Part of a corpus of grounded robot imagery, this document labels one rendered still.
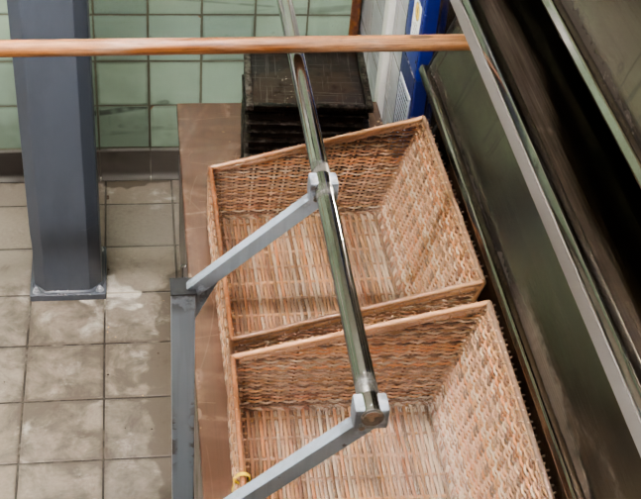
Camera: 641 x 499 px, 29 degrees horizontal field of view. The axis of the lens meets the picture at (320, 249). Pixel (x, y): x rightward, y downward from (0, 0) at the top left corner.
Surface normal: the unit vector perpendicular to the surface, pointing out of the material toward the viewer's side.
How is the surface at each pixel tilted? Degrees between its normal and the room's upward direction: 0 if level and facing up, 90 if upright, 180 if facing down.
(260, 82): 0
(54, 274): 90
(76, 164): 90
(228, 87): 90
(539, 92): 8
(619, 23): 70
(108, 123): 90
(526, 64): 8
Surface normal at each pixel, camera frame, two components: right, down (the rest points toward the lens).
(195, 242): 0.07, -0.77
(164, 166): 0.12, 0.64
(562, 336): -0.91, -0.24
